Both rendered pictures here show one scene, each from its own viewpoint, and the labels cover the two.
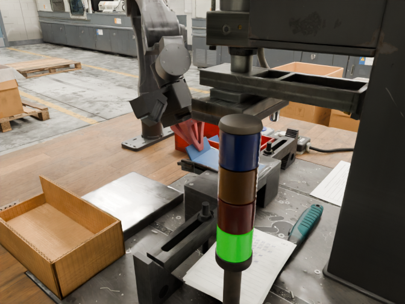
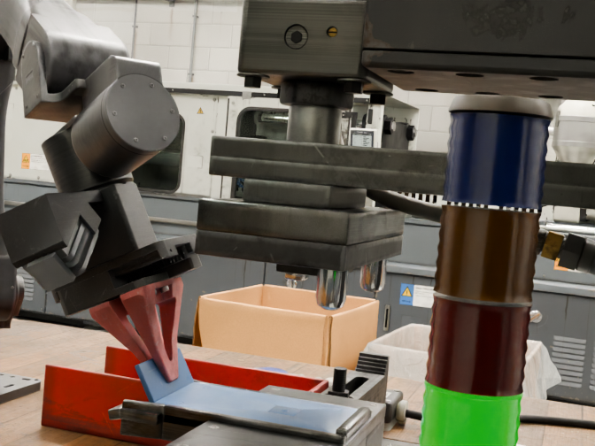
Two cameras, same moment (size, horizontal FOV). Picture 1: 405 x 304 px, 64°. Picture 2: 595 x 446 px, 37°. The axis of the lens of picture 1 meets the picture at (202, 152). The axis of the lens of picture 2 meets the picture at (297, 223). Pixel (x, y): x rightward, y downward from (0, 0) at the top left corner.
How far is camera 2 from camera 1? 0.20 m
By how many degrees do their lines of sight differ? 29
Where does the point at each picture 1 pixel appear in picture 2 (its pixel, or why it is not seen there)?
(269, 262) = not seen: outside the picture
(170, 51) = (132, 91)
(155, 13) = (65, 22)
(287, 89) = not seen: hidden behind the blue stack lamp
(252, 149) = (540, 157)
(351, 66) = (383, 310)
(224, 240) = (463, 423)
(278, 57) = (204, 282)
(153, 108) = (72, 234)
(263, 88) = (389, 170)
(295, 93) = not seen: hidden behind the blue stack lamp
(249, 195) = (529, 281)
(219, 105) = (282, 209)
